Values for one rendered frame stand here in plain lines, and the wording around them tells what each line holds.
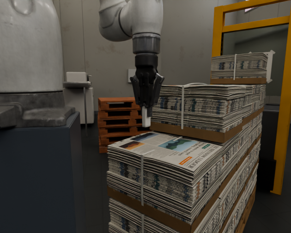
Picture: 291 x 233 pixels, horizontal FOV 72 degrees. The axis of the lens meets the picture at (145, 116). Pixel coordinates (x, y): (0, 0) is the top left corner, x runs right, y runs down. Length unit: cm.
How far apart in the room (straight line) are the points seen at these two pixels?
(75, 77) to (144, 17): 438
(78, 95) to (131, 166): 432
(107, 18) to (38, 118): 48
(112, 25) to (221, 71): 118
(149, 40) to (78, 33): 668
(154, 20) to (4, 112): 47
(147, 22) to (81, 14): 680
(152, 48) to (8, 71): 40
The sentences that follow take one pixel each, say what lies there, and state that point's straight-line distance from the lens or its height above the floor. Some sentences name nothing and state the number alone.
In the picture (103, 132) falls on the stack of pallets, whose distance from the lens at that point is 317.
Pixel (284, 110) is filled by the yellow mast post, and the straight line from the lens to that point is 223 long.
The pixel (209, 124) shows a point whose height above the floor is 91.
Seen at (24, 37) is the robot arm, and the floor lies 115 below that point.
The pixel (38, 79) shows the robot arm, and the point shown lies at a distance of 40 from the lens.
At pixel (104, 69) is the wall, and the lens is 711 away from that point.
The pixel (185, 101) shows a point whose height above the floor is 99.
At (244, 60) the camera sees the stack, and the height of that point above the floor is 124.
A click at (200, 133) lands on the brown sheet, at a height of 86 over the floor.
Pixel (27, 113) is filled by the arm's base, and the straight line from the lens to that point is 39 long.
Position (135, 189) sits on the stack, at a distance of 78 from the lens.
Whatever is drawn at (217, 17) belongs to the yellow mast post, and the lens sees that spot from 242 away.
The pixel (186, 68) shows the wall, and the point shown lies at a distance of 782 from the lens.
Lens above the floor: 107
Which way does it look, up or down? 10 degrees down
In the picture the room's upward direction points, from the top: straight up
